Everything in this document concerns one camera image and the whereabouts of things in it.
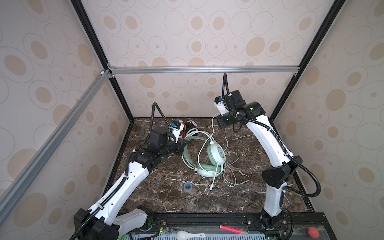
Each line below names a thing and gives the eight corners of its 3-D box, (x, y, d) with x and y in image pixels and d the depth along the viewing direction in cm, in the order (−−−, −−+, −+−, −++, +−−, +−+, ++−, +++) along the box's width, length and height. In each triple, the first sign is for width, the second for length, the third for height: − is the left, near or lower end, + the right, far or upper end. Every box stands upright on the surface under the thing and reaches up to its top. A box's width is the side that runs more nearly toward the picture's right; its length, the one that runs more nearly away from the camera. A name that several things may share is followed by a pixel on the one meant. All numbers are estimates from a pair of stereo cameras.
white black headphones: (186, 137, 111) (185, 129, 104) (186, 128, 116) (186, 120, 109) (198, 137, 111) (198, 129, 104) (197, 128, 116) (198, 120, 109)
